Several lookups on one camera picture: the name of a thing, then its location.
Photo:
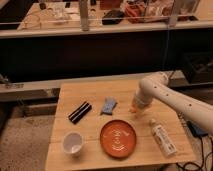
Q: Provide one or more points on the black crate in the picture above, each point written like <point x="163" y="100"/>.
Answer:
<point x="198" y="67"/>

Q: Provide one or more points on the white bottle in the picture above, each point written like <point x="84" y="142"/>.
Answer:
<point x="162" y="138"/>

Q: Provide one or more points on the black bag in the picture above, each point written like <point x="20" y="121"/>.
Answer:
<point x="112" y="17"/>

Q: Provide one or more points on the blue crumpled cloth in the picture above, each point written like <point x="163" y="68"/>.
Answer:
<point x="108" y="106"/>

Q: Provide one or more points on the white cup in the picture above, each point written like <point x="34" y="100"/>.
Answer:
<point x="72" y="143"/>

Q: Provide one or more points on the orange red bag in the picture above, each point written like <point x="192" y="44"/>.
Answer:
<point x="135" y="13"/>

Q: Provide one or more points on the orange ceramic bowl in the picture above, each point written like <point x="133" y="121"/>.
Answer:
<point x="118" y="139"/>

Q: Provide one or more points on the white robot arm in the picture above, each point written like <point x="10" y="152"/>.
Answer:
<point x="155" y="86"/>

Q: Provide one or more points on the grey metal post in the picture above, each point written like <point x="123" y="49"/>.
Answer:
<point x="84" y="19"/>

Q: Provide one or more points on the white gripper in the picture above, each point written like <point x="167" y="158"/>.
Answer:
<point x="140" y="102"/>

